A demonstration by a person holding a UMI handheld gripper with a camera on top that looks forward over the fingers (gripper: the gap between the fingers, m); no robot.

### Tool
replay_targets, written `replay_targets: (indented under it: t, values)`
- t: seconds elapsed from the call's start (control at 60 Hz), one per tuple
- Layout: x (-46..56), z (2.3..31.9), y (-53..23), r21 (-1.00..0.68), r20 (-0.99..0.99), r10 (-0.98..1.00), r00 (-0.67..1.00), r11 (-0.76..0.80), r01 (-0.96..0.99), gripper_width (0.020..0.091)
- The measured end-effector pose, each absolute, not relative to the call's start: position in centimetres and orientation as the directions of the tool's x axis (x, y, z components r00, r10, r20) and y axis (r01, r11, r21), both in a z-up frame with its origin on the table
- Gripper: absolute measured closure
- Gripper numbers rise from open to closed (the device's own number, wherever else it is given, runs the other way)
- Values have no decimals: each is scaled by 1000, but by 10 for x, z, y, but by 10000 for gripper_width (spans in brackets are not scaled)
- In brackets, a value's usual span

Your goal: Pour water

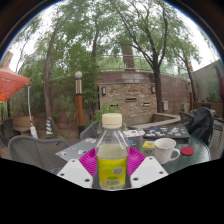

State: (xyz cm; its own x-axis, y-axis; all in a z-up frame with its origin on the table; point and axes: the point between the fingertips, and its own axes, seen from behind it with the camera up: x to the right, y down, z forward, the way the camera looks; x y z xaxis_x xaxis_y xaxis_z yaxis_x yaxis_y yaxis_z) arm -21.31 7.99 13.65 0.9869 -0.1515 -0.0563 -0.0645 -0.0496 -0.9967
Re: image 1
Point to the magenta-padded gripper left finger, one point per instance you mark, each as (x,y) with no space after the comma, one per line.
(75,173)

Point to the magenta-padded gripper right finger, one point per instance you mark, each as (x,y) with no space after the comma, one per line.
(148,171)

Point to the clear bottle with yellow label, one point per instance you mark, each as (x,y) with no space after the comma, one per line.
(112,166)

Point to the grey laptop with stickers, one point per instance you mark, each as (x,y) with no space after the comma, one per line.
(78,149)

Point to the white ceramic mug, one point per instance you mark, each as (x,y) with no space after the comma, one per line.
(164,150)

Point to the small yellow card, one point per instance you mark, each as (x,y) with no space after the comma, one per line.
(149,144)

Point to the white printed booklet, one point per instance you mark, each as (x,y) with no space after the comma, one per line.
(133,133)

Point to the grey wicker chair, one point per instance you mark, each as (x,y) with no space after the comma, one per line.
(89,131)
(33,151)
(185,117)

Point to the flat round red coaster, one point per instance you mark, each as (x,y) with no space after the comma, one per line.
(187,151)

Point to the blue yellow striped cone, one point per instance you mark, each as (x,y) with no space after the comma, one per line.
(49,126)

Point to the black jacket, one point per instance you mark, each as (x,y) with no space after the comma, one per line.
(201,125)

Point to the wooden planter box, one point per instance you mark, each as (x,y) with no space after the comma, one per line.
(21,124)

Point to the tall dark-trunked tree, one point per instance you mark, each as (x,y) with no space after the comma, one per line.
(158,93)

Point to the leaning thin-trunked tree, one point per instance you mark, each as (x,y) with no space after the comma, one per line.
(48,86)

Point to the orange canopy tent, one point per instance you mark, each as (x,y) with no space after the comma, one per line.
(11,83)

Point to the folded maroon patio umbrella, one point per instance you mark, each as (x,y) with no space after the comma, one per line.
(220,80)

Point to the globe-topped wooden lamp post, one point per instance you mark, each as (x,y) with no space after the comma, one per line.
(79,106)

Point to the grey wall utility box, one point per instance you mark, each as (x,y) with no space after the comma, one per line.
(165,106)

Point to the black wall lamp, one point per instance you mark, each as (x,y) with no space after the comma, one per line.
(104,91)
(153,89)

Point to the short orange lamp post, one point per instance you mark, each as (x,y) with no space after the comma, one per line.
(191,93)

